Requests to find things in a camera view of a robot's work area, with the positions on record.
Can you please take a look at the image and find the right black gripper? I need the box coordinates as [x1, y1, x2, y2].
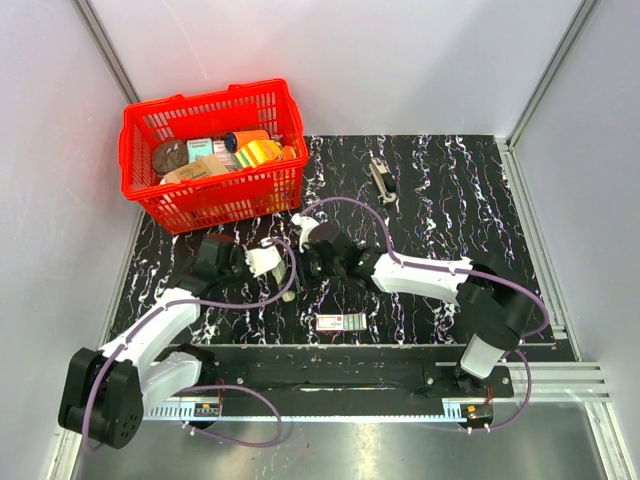
[280, 243, 344, 294]

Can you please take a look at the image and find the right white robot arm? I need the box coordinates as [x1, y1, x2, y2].
[293, 215, 535, 396]

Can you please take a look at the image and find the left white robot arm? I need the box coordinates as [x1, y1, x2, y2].
[58, 234, 281, 449]

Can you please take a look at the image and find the white staple box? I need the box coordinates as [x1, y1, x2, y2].
[316, 312, 367, 332]

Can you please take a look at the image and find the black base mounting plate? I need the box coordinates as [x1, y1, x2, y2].
[158, 343, 514, 400]

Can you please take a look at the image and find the brown cardboard box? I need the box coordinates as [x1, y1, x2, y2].
[160, 154, 230, 184]

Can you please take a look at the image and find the yellow green box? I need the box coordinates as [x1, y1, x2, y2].
[234, 140, 282, 169]

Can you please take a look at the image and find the red plastic shopping basket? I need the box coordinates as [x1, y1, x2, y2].
[119, 79, 309, 234]

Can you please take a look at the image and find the black marble pattern mat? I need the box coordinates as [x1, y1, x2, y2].
[112, 133, 557, 347]

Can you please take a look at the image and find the teal white box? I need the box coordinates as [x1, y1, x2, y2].
[186, 138, 214, 163]

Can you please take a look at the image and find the orange cylinder can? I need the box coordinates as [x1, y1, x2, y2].
[224, 130, 271, 153]

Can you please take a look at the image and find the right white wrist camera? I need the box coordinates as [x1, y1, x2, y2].
[291, 213, 320, 252]

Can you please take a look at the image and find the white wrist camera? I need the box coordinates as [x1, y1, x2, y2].
[291, 213, 320, 252]
[244, 238, 284, 277]

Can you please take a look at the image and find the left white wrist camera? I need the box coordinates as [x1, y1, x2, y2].
[244, 238, 284, 277]

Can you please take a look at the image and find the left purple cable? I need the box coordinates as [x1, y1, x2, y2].
[81, 238, 297, 454]

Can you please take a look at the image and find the purple cable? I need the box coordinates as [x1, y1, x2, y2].
[299, 196, 550, 434]
[81, 238, 297, 454]

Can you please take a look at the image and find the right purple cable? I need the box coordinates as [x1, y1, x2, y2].
[299, 196, 550, 434]

